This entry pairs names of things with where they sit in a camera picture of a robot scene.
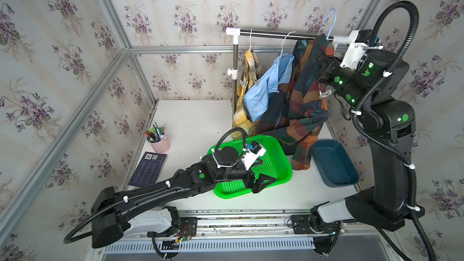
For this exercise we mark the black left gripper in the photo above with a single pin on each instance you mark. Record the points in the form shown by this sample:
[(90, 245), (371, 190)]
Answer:
[(257, 185)]

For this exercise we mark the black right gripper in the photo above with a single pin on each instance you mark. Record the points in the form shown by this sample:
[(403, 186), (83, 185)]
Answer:
[(328, 70)]

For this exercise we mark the dark multicolour plaid shirt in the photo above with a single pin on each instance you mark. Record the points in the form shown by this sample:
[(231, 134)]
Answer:
[(296, 113)]

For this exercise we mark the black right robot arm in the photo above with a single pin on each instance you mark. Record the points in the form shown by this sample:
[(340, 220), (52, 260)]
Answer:
[(366, 82)]

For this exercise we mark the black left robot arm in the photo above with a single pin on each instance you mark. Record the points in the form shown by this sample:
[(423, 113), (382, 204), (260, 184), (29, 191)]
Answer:
[(230, 160)]

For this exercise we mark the green perforated plastic basket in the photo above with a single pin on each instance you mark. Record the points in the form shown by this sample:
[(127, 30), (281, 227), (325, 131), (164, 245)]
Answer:
[(275, 164)]

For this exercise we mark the white clothespin on plaid shirt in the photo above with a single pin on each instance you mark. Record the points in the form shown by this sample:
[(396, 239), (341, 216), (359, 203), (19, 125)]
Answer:
[(326, 94)]

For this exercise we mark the yellow plaid shirt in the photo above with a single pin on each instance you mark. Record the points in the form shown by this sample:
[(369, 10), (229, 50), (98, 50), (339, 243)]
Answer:
[(250, 77)]

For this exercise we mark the light blue shirt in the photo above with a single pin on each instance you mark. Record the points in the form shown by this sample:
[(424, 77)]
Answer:
[(279, 73)]

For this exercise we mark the dark teal plastic tray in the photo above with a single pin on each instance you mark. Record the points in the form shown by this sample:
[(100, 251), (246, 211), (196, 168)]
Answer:
[(333, 163)]

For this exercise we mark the pink pen cup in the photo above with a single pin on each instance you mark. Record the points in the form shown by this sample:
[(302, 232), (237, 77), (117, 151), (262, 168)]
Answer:
[(157, 138)]

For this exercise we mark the dark blue card booklet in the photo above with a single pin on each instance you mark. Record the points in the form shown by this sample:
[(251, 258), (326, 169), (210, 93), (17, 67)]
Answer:
[(148, 170)]

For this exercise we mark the metal clothes rack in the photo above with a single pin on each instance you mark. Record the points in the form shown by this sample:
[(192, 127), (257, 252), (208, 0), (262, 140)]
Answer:
[(236, 33)]

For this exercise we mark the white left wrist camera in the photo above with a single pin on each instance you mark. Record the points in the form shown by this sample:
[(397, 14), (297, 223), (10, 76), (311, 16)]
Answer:
[(252, 152)]

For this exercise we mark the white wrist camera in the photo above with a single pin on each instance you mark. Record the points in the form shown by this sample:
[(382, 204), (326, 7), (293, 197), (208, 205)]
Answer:
[(358, 46), (252, 152)]

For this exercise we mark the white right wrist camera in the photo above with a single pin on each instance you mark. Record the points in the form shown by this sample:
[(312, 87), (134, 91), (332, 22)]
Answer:
[(358, 46)]

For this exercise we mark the white wire hanger left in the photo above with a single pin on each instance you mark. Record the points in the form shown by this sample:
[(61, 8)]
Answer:
[(251, 40)]

